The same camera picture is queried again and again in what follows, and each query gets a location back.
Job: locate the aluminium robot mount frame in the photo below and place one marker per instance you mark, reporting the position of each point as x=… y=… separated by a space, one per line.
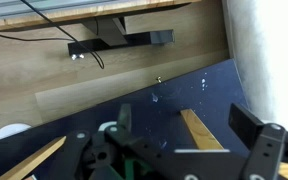
x=34 y=6

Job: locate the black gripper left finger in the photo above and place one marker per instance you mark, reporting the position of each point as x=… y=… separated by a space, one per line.
x=124 y=116

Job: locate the grey fabric sofa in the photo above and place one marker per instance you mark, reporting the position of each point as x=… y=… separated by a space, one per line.
x=274 y=50

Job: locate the dark blue rug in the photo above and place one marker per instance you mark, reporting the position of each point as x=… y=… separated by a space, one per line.
x=184 y=96

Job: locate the light wooden table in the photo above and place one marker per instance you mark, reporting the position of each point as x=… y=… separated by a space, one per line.
x=200 y=133

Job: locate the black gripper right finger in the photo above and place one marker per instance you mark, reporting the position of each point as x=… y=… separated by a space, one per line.
x=247 y=126

